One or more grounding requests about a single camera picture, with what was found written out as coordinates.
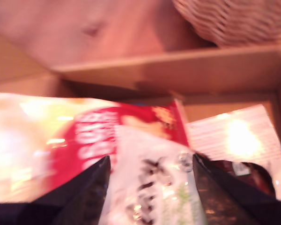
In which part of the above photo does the woven wicker basket with handle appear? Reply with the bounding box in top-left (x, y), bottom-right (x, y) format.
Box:
top-left (172, 0), bottom-right (281, 49)

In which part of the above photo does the white Galaxy egg bag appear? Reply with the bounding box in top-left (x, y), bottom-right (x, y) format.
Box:
top-left (210, 158), bottom-right (281, 202)
top-left (99, 126), bottom-right (208, 225)

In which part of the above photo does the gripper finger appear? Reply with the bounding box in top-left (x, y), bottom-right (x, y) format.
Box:
top-left (50, 155), bottom-right (111, 225)
top-left (192, 153), bottom-right (278, 225)

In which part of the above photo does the brown cardboard box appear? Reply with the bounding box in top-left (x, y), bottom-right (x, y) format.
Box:
top-left (0, 43), bottom-right (281, 165)

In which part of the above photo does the cream red Maltesers bunnies bag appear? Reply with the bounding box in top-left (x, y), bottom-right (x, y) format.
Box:
top-left (0, 92), bottom-right (190, 203)

